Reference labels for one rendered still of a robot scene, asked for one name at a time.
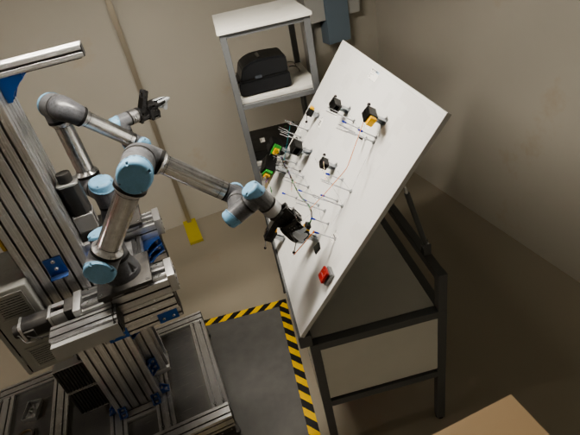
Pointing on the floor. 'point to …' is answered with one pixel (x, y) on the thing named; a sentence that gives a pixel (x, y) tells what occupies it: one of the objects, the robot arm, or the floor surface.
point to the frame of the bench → (381, 333)
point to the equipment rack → (252, 22)
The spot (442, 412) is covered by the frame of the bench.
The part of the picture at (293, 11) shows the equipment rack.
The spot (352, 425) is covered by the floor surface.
